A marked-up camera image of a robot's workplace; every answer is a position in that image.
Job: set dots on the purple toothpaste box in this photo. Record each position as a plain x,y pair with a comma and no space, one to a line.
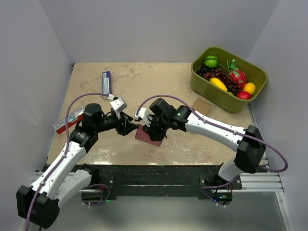
106,84

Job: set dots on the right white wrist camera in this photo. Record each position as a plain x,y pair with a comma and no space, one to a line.
142,114

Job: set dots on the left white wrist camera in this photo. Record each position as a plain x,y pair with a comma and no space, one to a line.
118,105

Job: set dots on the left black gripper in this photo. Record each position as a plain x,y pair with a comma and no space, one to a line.
127,126

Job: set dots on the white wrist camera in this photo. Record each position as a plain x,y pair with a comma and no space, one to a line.
118,105
142,114

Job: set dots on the red toy apple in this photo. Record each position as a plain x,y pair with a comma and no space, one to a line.
244,95

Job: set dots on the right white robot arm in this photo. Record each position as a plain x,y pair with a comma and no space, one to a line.
247,143

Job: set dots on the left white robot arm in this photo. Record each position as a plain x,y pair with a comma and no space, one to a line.
40,203

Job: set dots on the yellow toy mango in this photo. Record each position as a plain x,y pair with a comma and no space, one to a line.
218,83

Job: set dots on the aluminium frame rail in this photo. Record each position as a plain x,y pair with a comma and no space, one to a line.
264,180

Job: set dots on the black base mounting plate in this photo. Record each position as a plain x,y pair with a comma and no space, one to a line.
113,181

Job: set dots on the dark purple toy grapes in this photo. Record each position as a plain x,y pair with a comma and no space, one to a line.
208,73

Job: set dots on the pink paper box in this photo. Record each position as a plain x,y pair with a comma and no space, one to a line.
141,135

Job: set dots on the red white toothpaste box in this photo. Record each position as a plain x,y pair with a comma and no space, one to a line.
73,118

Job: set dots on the olive green plastic bin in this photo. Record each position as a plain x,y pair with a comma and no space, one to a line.
231,104

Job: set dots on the green toy watermelon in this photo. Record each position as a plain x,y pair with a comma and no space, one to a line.
211,61

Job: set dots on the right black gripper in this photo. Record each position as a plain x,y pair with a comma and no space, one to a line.
154,134

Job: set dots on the orange toy lemon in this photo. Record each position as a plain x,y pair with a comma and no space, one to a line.
250,88

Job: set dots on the brown cardboard box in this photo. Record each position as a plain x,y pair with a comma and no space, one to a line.
201,106

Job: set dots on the red toy dragon fruit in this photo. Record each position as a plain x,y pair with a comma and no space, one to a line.
236,74

